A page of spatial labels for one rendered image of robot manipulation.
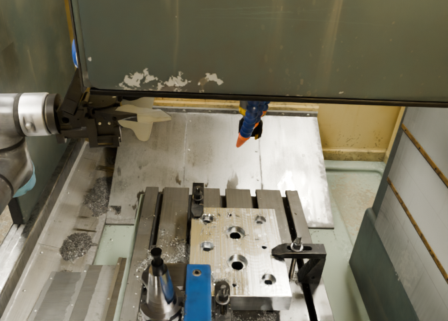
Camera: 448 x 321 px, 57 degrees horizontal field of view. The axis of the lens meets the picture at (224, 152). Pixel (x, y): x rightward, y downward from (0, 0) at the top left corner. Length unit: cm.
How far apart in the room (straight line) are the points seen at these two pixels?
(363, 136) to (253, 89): 173
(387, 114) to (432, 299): 116
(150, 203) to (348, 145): 114
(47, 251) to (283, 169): 96
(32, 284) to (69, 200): 40
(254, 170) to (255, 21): 141
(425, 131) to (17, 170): 86
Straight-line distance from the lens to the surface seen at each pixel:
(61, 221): 165
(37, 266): 151
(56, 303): 134
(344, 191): 199
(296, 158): 181
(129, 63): 38
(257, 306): 99
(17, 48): 139
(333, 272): 155
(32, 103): 76
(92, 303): 129
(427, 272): 109
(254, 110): 54
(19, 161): 82
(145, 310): 64
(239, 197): 133
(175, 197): 132
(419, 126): 109
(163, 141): 181
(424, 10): 41
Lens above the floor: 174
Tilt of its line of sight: 33 degrees down
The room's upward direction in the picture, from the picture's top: 4 degrees clockwise
